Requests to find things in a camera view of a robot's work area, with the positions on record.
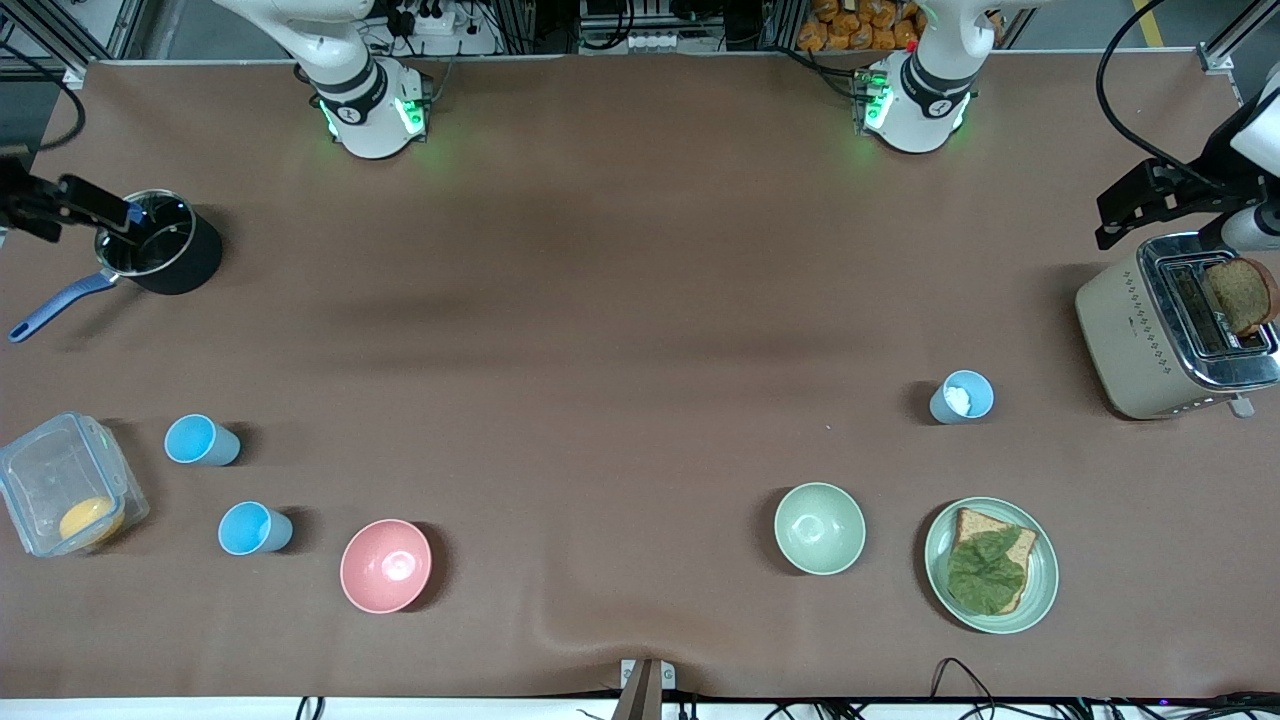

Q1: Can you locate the light blue cup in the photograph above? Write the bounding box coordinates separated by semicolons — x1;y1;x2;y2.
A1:
164;413;241;467
218;501;294;556

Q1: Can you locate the blue cup with white filling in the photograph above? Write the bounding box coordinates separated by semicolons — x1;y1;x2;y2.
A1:
929;370;995;425

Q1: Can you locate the brown toast slice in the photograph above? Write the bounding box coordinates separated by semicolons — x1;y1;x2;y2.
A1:
1203;257;1279;337

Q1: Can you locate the beige and chrome toaster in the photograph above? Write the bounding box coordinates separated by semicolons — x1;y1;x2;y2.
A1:
1075;232;1280;421

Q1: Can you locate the clear plastic storage box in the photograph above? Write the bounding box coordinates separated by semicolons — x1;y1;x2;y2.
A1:
0;411;151;558

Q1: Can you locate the yellow orange food piece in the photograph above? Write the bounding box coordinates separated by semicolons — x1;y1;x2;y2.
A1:
58;497;126;546

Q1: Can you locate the orange snack bag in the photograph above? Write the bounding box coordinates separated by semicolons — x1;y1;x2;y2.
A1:
797;0;923;53

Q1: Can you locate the brown bread slice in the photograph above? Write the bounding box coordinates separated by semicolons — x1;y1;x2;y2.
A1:
950;507;1039;614

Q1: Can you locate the pale green plate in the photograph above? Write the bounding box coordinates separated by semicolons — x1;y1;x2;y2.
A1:
923;497;1059;635

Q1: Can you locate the white power strip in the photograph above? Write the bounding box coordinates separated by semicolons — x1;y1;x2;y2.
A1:
393;3;458;37

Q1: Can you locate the green lettuce leaf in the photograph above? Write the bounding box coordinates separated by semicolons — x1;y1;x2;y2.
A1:
946;527;1028;609

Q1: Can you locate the pale green bowl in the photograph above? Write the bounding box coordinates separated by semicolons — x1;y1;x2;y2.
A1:
773;482;867;576

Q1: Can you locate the pink bowl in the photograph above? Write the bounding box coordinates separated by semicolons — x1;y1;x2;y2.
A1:
340;518;433;614

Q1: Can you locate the brown table cloth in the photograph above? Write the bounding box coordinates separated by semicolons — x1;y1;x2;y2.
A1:
0;55;1280;701

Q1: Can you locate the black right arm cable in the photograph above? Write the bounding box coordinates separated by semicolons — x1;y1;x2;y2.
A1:
0;40;88;154

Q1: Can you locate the black pot with blue handle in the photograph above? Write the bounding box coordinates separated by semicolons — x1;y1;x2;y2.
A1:
8;188;223;344

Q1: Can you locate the aluminium frame profile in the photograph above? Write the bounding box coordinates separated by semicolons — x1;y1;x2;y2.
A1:
0;0;136;76
1198;0;1280;73

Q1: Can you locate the black looped floor cable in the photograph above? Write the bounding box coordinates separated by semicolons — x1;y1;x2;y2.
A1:
930;657;1006;720

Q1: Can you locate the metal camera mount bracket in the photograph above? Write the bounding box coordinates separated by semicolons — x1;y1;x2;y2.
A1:
612;658;678;720

